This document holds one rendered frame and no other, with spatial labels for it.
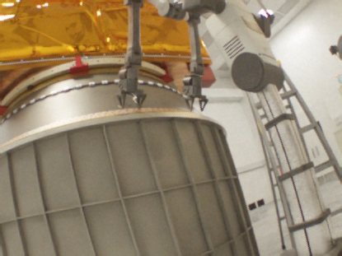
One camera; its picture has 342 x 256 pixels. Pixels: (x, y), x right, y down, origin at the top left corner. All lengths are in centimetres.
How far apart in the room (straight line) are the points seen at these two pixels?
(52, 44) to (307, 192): 174
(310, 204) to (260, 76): 51
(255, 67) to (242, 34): 15
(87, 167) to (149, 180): 30
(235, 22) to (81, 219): 108
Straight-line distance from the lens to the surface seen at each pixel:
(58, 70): 183
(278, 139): 106
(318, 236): 103
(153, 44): 219
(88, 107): 150
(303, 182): 101
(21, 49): 195
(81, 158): 133
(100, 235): 128
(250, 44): 111
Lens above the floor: 62
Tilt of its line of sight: 18 degrees up
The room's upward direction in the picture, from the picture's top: 17 degrees counter-clockwise
